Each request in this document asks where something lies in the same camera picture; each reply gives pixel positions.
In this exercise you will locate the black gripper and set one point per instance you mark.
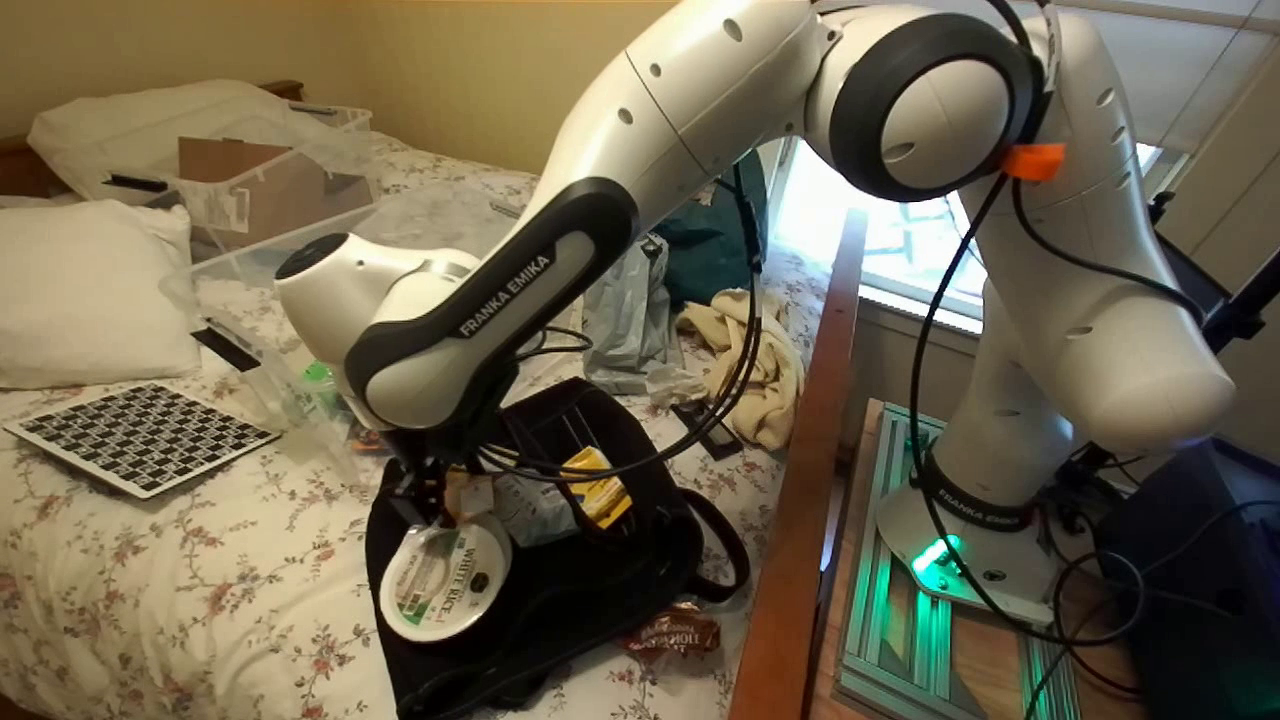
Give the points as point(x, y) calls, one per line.
point(426, 489)

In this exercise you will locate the white and orange box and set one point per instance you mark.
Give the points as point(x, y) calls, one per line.
point(465, 499)

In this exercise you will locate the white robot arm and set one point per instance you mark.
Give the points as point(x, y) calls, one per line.
point(1017, 118)

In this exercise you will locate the clear plastic container front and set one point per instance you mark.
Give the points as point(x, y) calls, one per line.
point(294, 384)

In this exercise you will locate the round white green lid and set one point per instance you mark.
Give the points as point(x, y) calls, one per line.
point(443, 578)

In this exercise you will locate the grey patterned packet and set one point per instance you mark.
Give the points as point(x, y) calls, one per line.
point(533, 509)

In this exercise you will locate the black bag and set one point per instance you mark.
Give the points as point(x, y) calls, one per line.
point(573, 595)

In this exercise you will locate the black remote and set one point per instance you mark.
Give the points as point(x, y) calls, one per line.
point(225, 350)

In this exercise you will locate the grey plastic bag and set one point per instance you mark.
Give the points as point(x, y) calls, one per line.
point(626, 316)

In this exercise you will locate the checkered calibration board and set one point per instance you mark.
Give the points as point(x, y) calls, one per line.
point(139, 440)

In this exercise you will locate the black phone on bed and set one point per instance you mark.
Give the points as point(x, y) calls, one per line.
point(712, 438)

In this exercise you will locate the brown snack wrapper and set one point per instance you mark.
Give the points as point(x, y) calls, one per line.
point(679, 632)

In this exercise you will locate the cream towel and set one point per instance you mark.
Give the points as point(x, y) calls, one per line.
point(749, 331)

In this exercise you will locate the clear bin with cardboard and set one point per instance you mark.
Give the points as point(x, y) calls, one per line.
point(247, 161)

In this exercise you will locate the white pillow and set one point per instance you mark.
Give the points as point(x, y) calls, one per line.
point(95, 294)

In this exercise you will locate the teal cloth bag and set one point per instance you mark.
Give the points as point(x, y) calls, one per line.
point(711, 240)

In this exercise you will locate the wooden bed footboard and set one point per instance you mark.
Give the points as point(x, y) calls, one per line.
point(785, 620)

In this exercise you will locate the window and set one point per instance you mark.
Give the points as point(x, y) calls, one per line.
point(904, 244)

